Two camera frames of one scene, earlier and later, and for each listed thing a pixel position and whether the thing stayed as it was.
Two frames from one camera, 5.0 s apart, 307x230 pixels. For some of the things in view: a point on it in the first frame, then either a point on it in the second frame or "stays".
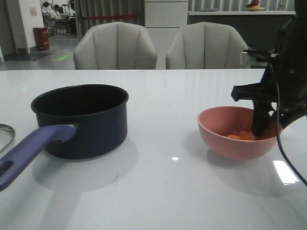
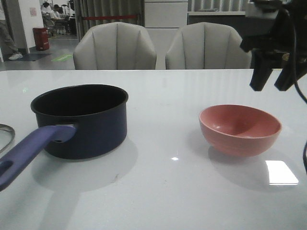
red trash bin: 41,38 stays
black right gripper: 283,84 to 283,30
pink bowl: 226,131 stays
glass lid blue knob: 7,136 stays
